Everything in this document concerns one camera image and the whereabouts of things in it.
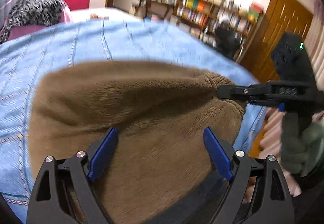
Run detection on pink pillow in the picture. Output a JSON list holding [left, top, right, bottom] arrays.
[[0, 0, 72, 43]]

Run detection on black office chair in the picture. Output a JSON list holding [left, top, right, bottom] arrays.
[[215, 27, 244, 60]]

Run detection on leopard print garment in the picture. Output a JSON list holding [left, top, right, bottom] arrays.
[[0, 0, 67, 45]]

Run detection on brown fleece pants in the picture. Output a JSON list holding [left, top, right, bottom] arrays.
[[28, 61, 245, 223]]

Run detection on right hand green glove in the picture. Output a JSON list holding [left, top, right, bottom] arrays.
[[281, 113, 323, 177]]

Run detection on blue patterned bedspread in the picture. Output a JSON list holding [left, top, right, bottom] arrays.
[[1, 19, 257, 222]]

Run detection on wooden bookshelf with books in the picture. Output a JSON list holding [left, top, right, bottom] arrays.
[[173, 0, 264, 47]]

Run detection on brown wooden door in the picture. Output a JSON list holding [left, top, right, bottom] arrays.
[[239, 0, 315, 84]]

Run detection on small brown item on bed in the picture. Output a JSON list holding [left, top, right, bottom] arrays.
[[90, 13, 109, 20]]

